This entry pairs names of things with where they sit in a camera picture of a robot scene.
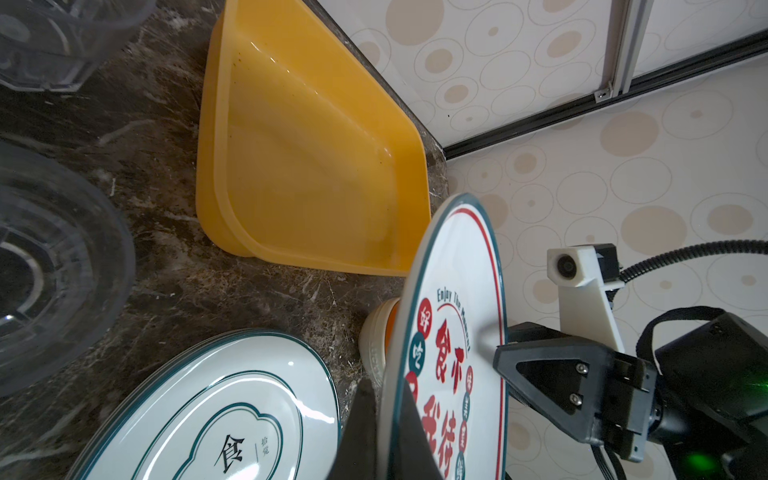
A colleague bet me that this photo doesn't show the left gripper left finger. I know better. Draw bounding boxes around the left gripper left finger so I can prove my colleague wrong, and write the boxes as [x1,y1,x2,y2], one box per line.
[327,378,377,480]

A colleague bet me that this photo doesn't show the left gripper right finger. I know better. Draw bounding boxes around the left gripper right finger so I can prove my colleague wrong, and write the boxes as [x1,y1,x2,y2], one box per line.
[398,389,443,480]

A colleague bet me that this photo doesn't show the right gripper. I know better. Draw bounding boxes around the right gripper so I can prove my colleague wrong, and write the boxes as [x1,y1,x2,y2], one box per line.
[493,322,658,462]

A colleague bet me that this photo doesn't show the white plate green flower outline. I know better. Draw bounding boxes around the white plate green flower outline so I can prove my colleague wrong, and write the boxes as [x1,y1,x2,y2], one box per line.
[67,329,341,479]

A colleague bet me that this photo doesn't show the white plate red characters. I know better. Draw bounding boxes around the white plate red characters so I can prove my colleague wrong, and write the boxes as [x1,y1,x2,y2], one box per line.
[377,193,507,479]

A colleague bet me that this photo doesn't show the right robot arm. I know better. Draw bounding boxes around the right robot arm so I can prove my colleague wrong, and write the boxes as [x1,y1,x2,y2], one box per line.
[493,240,767,479]

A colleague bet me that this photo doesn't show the yellow plastic bin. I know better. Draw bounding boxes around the yellow plastic bin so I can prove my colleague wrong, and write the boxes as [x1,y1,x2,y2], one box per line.
[195,1,431,276]

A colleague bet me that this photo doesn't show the clear cup near bin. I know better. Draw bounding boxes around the clear cup near bin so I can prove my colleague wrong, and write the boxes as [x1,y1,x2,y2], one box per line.
[1,0,156,92]

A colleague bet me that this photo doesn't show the orange white bowl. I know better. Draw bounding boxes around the orange white bowl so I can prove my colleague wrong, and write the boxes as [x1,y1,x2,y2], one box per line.
[358,297,400,390]

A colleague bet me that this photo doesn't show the clear cup left front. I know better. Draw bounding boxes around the clear cup left front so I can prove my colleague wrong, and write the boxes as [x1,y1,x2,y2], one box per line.
[1,143,136,397]

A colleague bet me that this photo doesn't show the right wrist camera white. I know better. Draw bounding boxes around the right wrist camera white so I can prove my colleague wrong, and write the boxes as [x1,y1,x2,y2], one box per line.
[547,243,625,353]

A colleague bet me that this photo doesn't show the horizontal aluminium rail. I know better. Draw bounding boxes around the horizontal aluminium rail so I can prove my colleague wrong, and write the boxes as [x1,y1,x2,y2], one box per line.
[594,0,654,104]

